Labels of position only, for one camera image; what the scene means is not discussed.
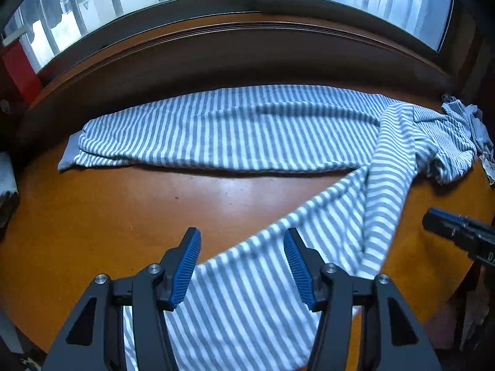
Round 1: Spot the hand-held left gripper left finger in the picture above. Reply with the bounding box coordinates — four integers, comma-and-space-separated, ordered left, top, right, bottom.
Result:
42, 227, 202, 371

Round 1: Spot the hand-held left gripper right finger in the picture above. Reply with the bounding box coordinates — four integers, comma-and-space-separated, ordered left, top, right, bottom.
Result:
283, 228, 441, 371

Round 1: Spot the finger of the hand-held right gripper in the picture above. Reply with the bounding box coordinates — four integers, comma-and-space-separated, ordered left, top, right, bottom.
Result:
422, 208, 495, 258

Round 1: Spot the grey white striped garment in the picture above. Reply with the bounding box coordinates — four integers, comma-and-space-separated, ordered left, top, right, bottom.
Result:
58, 84, 478, 371

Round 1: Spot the crumpled grey cloth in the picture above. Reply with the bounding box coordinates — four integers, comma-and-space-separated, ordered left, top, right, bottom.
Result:
441, 93, 495, 186

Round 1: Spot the pale folded cloth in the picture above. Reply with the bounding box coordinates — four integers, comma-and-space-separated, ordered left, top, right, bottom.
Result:
0, 152, 20, 202

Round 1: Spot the wooden window sill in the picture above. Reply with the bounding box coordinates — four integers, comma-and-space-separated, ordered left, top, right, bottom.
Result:
19, 13, 453, 140

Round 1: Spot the red box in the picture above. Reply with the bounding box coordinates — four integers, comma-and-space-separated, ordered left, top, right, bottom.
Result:
0, 42, 43, 103

